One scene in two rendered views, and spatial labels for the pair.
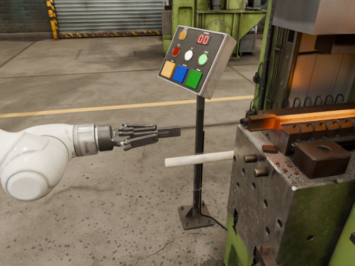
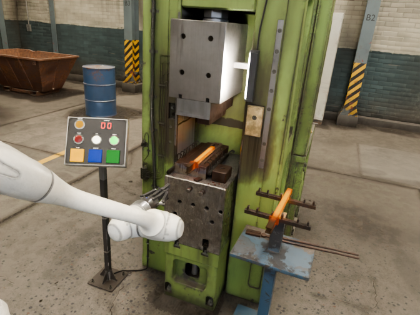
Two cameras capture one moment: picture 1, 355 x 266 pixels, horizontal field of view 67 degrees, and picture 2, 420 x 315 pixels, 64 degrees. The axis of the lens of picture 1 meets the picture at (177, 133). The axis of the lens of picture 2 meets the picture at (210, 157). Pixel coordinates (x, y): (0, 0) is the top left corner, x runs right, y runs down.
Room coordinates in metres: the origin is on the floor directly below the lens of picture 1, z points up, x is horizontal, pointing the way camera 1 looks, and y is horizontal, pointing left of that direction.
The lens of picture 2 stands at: (-0.21, 1.16, 1.75)
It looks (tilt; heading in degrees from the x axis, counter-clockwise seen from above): 22 degrees down; 301
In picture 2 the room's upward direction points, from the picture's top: 4 degrees clockwise
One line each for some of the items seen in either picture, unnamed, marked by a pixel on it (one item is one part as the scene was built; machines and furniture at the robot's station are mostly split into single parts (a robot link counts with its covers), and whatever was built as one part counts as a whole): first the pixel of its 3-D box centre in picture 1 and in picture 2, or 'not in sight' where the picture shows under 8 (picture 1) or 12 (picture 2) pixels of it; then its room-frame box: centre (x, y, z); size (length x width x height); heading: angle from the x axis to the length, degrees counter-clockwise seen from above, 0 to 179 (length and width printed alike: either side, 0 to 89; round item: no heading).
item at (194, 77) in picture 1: (194, 79); (113, 156); (1.17, -0.08, 1.01); 0.07 x 0.05 x 0.07; 37
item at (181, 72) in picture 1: (180, 74); (95, 155); (1.25, -0.02, 1.01); 0.07 x 0.05 x 0.07; 37
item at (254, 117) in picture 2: not in sight; (254, 120); (0.51, -0.50, 1.27); 0.09 x 0.02 x 0.17; 12
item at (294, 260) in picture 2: not in sight; (274, 249); (0.22, -0.30, 0.67); 0.40 x 0.30 x 0.02; 10
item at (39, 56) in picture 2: not in sight; (29, 72); (7.41, -3.28, 0.43); 1.89 x 1.20 x 0.85; 11
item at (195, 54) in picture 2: not in sight; (217, 60); (0.80, -0.53, 1.56); 0.42 x 0.39 x 0.40; 102
